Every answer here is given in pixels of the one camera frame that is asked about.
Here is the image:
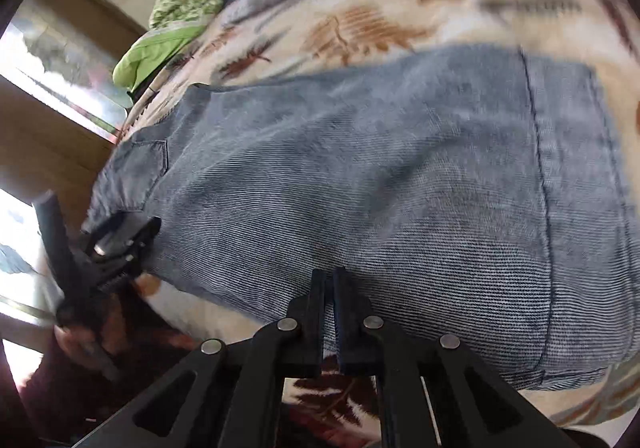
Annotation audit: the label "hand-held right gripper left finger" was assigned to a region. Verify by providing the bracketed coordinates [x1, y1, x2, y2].
[75, 269, 327, 448]

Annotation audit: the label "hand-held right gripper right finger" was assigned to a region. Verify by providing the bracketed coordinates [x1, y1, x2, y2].
[334, 267, 582, 448]

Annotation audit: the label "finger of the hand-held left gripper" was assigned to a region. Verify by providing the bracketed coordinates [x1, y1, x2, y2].
[92, 248, 151, 293]
[80, 215, 162, 255]

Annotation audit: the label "grey-blue denim pants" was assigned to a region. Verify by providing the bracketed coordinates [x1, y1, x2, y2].
[82, 43, 640, 391]

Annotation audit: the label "person's left forearm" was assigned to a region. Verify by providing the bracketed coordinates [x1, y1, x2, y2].
[20, 353, 181, 444]

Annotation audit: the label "person's left hand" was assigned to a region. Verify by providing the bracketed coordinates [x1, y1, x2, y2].
[52, 291, 128, 371]

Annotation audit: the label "bright glass window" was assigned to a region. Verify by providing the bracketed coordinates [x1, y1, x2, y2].
[0, 188, 53, 319]

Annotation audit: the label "plain lime green cloth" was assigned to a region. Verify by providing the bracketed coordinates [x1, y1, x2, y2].
[112, 23, 208, 94]

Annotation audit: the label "patterned glass window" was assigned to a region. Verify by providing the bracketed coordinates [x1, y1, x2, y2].
[0, 0, 132, 139]

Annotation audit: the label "cream leaf-print blanket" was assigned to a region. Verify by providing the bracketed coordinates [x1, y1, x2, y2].
[117, 0, 640, 448]

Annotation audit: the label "wooden window frame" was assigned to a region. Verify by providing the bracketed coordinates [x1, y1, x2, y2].
[0, 0, 148, 334]

